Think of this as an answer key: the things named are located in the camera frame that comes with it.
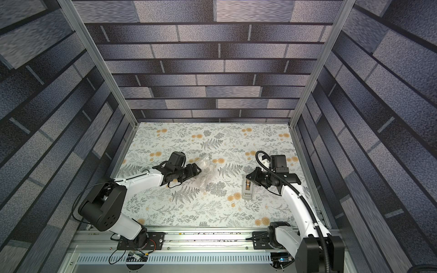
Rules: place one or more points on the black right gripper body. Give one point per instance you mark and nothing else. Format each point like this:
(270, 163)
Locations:
(259, 177)

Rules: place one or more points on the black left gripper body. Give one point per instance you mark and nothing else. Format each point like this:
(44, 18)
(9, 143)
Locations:
(177, 172)

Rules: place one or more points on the clear bubble wrap sheet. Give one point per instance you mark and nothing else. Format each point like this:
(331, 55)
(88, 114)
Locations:
(208, 173)

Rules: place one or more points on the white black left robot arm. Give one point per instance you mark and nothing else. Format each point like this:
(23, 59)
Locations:
(102, 207)

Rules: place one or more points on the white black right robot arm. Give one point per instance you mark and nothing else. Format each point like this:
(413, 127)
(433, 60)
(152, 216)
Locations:
(313, 248)

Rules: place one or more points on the grey tape dispenser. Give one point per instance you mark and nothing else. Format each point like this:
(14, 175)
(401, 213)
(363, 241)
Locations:
(247, 189)

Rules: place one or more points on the right green circuit board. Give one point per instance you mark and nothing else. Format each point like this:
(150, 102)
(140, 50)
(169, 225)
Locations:
(280, 261)

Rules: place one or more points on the green circuit board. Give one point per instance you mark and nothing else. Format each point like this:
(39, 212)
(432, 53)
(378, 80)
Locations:
(280, 261)
(137, 256)

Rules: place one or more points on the left green circuit board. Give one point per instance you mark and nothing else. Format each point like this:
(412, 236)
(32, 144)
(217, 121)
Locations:
(137, 256)

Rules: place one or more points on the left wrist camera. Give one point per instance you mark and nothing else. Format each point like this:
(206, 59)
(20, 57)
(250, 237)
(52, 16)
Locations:
(176, 161)

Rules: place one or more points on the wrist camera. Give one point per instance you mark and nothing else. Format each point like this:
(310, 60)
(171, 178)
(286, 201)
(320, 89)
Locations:
(176, 161)
(278, 164)

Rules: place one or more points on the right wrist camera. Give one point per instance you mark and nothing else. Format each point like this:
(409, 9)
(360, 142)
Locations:
(278, 164)

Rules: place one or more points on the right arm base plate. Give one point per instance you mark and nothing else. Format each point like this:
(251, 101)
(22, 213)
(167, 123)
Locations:
(261, 241)

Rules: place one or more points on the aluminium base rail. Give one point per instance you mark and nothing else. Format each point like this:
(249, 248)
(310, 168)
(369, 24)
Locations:
(177, 240)

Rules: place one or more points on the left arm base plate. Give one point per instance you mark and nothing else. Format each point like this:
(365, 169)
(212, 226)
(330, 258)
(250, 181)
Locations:
(147, 242)

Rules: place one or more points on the white perforated cable tray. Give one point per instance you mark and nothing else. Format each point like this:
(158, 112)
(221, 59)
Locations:
(178, 259)

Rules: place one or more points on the aluminium frame post left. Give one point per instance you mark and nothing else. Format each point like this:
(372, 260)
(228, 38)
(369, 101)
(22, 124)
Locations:
(89, 44)

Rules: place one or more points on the aluminium frame post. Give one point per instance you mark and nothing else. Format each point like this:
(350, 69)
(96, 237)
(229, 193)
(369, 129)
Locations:
(89, 44)
(337, 26)

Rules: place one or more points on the aluminium frame post right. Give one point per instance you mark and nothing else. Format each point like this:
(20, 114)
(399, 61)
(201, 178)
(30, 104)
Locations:
(337, 26)

